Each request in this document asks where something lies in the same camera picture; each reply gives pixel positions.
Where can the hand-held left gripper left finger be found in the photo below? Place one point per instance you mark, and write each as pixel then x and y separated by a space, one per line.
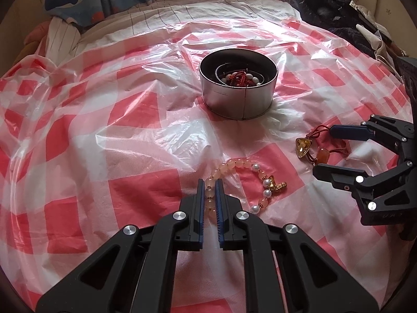
pixel 201 208

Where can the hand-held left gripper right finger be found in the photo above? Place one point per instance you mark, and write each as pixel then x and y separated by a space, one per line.
pixel 221 208

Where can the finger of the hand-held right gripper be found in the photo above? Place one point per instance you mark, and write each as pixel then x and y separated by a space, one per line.
pixel 348 132
pixel 335 174

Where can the round metal tin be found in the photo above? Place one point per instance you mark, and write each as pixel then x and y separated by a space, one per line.
pixel 228 101

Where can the pile of dark clothes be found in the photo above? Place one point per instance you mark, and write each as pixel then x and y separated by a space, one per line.
pixel 338 19

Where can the red checkered plastic sheet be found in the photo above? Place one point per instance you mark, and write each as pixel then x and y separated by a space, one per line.
pixel 97 137

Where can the striped white bedsheet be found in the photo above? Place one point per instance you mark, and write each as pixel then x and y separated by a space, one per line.
pixel 182 9

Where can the pink cloth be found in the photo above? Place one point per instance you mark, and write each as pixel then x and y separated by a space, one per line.
pixel 37 32

